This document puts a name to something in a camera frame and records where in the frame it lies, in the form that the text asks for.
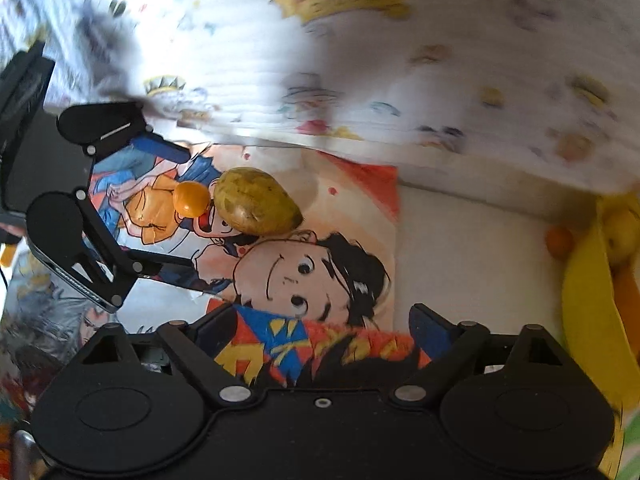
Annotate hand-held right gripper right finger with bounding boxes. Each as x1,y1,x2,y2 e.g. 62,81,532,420
390,303,577,408

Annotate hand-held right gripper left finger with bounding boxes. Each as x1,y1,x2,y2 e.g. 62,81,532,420
66,303,254,408

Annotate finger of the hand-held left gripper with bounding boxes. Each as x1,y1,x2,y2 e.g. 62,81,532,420
57,100,192,164
117,246,195,281

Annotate small orange fruit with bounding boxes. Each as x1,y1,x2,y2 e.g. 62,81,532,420
173,181,211,217

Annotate green yellow mango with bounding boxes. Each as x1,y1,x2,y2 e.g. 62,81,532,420
213,167,305,237

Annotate yellow plastic bowl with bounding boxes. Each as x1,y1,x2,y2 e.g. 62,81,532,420
560,194,640,466

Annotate colourful comic printed mat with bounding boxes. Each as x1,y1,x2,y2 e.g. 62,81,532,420
0,140,433,461

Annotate tiny orange fruit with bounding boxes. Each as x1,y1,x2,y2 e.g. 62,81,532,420
544,226,574,261

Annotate pale yellow fruit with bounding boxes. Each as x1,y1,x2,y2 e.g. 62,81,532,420
604,208,640,264

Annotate metal bar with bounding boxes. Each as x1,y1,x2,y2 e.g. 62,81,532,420
11,430,37,480

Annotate white cartoon printed blanket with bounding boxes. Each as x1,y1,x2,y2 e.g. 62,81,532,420
0,0,640,197

